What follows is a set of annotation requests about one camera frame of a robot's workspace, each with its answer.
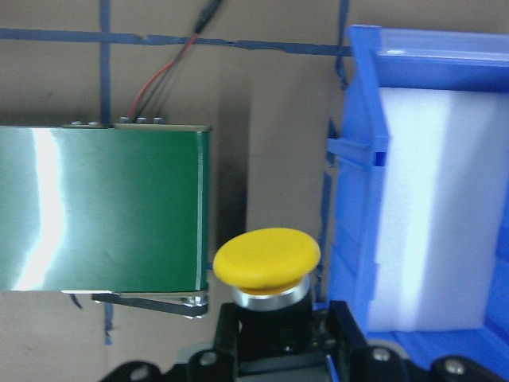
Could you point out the yellow push button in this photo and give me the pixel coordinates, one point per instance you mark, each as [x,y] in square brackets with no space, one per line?
[268,271]

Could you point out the green conveyor belt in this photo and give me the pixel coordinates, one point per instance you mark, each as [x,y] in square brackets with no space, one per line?
[119,212]

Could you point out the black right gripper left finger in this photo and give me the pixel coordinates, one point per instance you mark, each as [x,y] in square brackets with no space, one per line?
[226,339]

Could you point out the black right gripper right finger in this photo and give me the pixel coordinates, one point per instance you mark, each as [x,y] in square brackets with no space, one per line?
[348,353]

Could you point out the white foam pad right bin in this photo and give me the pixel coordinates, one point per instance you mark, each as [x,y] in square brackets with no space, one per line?
[443,199]

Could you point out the blue bin right side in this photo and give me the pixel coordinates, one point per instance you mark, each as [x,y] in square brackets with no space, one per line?
[416,59]

